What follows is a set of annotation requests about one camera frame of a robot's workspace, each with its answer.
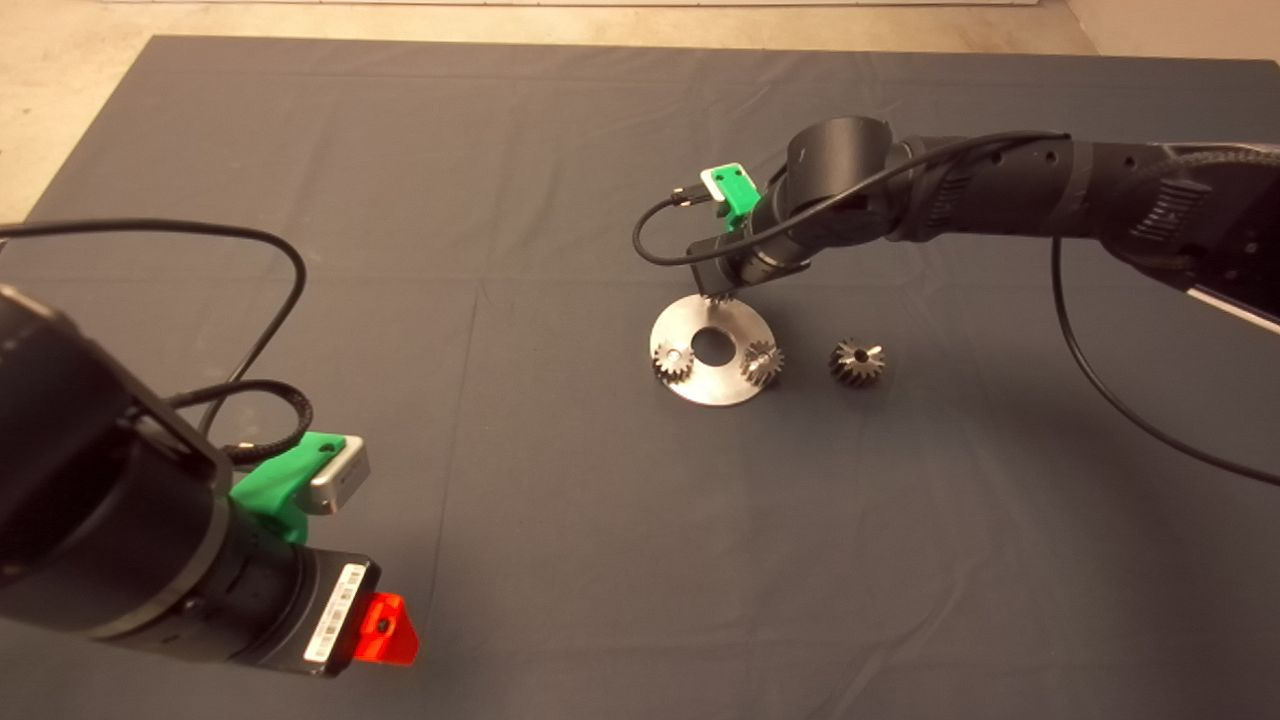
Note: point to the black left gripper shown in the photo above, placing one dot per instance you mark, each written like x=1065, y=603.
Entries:
x=285, y=605

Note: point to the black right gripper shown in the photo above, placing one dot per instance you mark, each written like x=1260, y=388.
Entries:
x=750, y=258

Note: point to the small steel gear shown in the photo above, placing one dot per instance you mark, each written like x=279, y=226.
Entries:
x=673, y=362
x=762, y=365
x=718, y=298

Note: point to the large steel gear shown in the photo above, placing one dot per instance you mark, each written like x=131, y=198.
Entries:
x=848, y=370

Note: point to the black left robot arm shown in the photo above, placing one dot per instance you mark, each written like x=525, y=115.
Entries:
x=90, y=500

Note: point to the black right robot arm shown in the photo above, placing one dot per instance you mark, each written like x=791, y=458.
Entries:
x=1000, y=185

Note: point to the round metal plate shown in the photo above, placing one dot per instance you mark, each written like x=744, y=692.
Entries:
x=715, y=385

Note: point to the green right camera mount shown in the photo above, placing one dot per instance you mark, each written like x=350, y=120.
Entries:
x=735, y=190

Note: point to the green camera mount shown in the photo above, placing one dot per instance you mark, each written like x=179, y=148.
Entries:
x=735, y=190
x=270, y=490

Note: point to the silver right camera box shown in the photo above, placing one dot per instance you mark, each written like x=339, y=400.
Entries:
x=706, y=183

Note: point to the silver camera box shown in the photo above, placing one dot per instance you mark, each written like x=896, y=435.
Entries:
x=345, y=480
x=706, y=183

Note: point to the silver left camera box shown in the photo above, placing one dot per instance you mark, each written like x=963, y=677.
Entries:
x=345, y=480

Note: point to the green left camera mount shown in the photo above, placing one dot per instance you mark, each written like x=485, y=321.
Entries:
x=270, y=490

